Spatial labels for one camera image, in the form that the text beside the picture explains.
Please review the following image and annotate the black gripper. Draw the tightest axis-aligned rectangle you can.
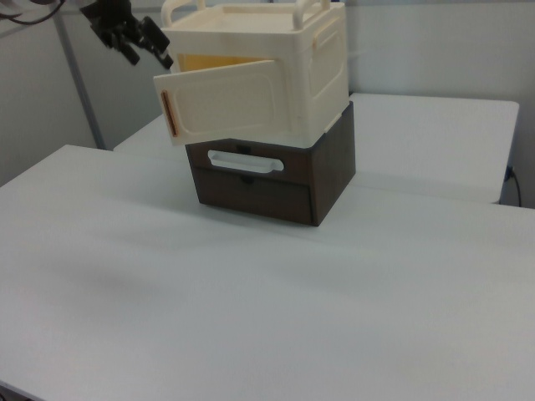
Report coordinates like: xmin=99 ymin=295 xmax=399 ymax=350
xmin=89 ymin=14 xmax=175 ymax=70

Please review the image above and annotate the cream cabinet door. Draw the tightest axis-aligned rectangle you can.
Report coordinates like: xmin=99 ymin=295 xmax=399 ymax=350
xmin=153 ymin=59 xmax=300 ymax=146

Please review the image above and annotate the cream plastic cabinet box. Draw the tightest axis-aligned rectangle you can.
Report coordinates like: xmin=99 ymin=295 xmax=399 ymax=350
xmin=160 ymin=0 xmax=350 ymax=148

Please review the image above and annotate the plain brown drawer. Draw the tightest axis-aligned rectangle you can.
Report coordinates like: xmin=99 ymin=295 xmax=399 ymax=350
xmin=192 ymin=165 xmax=313 ymax=225

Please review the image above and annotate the dark brown drawer chest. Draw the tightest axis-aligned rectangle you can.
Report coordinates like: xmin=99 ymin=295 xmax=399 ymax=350
xmin=185 ymin=100 xmax=357 ymax=228

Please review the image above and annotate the orange door handle strip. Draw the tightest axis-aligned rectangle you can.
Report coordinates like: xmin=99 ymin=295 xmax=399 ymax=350
xmin=160 ymin=89 xmax=180 ymax=138

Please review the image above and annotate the grey partition post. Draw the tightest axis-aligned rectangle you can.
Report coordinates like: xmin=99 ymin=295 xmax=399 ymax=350
xmin=53 ymin=0 xmax=106 ymax=150

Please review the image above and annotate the dark cable bundle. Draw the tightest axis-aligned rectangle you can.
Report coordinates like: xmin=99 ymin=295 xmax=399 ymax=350
xmin=0 ymin=0 xmax=66 ymax=25

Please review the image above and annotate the white drawer handle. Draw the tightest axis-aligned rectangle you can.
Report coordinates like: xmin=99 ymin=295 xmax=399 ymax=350
xmin=206 ymin=150 xmax=285 ymax=175

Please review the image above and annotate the brown drawer with white handle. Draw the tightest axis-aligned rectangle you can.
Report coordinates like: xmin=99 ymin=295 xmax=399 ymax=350
xmin=186 ymin=140 xmax=313 ymax=188

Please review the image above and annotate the black power cable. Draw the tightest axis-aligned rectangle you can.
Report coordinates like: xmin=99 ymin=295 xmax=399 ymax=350
xmin=507 ymin=165 xmax=522 ymax=206

